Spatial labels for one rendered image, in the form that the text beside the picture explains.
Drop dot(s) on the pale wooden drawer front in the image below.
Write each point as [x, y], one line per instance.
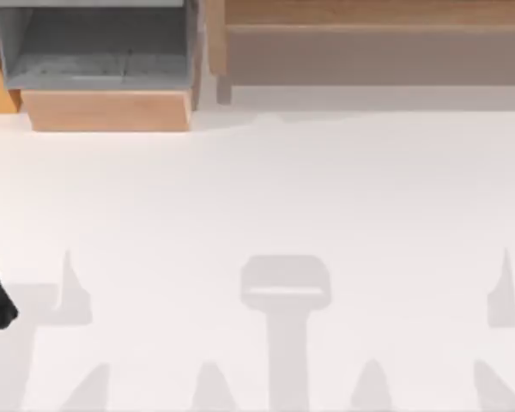
[107, 110]

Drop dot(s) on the wooden open shelf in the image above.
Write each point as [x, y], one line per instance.
[369, 47]

